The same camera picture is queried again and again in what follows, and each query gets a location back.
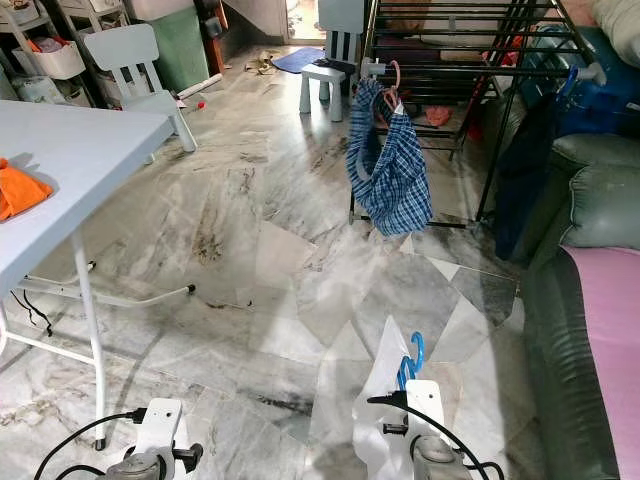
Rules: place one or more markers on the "white shirt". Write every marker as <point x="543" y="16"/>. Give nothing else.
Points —
<point x="375" y="420"/>

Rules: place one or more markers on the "blue plastic hanger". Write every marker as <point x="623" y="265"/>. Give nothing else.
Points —
<point x="571" y="80"/>
<point x="401" y="372"/>
<point x="421" y="350"/>

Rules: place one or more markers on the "orange shirt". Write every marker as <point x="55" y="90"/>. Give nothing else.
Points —
<point x="20" y="195"/>

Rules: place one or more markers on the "green leather sofa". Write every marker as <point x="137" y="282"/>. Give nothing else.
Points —
<point x="550" y="400"/>

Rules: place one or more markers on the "pink cloth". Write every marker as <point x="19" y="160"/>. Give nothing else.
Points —
<point x="610" y="340"/>

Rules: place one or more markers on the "blue plaid shirt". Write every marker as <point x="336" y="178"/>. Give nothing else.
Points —
<point x="400" y="190"/>

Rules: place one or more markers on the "dark navy garment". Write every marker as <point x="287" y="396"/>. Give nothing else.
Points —
<point x="525" y="180"/>

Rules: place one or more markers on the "black metal drying rack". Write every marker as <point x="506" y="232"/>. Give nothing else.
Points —
<point x="493" y="150"/>

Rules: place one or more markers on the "white folding table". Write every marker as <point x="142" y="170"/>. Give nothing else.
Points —
<point x="100" y="160"/>

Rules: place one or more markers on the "white tube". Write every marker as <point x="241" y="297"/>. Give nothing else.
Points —
<point x="200" y="88"/>

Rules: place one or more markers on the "blue plastic storage box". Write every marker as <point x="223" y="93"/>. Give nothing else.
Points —
<point x="595" y="105"/>

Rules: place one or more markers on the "blue floor mat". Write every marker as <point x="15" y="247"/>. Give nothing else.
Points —
<point x="298" y="60"/>

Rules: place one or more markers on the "brown crumpled scraps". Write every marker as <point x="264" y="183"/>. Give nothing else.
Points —
<point x="260" y="65"/>

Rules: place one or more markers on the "pale plastic child chair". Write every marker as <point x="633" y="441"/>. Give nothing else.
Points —
<point x="125" y="55"/>
<point x="340" y="20"/>

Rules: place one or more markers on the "green bin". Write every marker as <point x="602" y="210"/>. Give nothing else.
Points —
<point x="180" y="50"/>

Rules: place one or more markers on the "white storage shelf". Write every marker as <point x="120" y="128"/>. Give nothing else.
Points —
<point x="55" y="60"/>

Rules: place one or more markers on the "beige pillow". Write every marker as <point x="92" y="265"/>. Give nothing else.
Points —
<point x="618" y="18"/>

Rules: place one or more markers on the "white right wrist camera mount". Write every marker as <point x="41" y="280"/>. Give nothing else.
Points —
<point x="426" y="408"/>

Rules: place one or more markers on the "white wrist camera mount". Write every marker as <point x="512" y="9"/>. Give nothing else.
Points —
<point x="165" y="425"/>
<point x="426" y="408"/>

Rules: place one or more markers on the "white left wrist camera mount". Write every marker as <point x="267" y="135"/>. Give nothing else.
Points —
<point x="165" y="425"/>

